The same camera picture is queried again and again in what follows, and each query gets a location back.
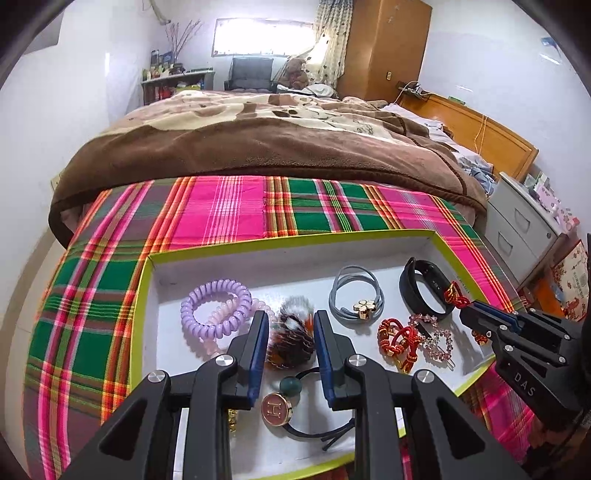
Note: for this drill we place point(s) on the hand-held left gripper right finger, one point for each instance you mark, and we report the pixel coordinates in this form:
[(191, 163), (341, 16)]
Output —
[(323, 360)]

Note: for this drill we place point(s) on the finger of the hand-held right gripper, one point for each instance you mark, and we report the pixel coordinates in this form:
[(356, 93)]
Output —
[(498, 334), (558, 330)]

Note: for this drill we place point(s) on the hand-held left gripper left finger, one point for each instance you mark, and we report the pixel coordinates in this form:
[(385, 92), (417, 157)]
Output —
[(261, 360)]

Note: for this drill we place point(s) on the brown mesh scrunchie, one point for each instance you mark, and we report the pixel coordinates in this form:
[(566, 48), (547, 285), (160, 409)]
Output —
[(291, 337)]

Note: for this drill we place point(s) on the rhinestone hair clip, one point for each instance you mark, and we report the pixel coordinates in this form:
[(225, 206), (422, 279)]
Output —
[(436, 341)]

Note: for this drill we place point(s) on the white box with yellow-green rim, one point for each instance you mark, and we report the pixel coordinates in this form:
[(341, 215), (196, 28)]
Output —
[(286, 277)]

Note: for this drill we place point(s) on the red patterned paper bag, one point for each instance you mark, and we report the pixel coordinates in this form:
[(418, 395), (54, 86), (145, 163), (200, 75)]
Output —
[(575, 281)]

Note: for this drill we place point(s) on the black wristband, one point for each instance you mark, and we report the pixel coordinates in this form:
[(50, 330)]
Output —
[(413, 295)]

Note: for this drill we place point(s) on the grey nightstand with drawers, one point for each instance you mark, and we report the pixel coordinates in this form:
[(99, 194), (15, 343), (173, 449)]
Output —
[(517, 221)]

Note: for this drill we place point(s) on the group of small cosmetic boxes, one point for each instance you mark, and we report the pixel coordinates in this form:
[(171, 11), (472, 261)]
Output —
[(549, 198)]

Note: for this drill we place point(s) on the pink green plaid cloth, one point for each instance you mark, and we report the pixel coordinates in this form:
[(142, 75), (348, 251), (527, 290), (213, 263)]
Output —
[(92, 300)]

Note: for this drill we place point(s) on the crumpled light bedding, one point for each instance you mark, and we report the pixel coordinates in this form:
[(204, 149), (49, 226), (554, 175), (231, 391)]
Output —
[(461, 152)]

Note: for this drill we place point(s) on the wooden bed headboard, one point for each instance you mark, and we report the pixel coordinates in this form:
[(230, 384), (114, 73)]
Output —
[(489, 134)]

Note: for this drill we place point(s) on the brown plush blanket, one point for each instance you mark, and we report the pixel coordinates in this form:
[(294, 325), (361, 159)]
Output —
[(231, 147)]

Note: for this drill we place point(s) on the power strip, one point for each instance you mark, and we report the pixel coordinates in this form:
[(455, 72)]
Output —
[(413, 90)]

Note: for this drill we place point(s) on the brown teddy bear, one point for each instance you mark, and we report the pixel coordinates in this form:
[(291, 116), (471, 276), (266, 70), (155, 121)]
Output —
[(294, 76)]

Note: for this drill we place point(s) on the cluttered shelf unit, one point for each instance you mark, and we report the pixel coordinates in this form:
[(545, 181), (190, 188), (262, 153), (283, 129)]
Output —
[(175, 87)]

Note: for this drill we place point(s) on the dark grey armchair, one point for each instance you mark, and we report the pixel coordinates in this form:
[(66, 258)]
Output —
[(249, 74)]

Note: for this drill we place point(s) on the wooden wardrobe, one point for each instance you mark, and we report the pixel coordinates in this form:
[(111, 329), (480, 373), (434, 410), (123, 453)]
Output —
[(383, 50)]

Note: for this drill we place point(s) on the floral curtain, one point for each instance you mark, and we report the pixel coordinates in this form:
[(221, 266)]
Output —
[(332, 41)]

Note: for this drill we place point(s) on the window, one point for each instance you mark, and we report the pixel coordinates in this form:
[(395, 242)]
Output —
[(263, 37)]

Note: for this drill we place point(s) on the bare branches in vase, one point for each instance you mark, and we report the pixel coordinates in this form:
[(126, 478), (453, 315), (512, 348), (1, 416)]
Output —
[(182, 39)]

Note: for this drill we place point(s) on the blue dolphin wall sticker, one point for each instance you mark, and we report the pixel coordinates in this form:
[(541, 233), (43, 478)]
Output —
[(550, 46)]

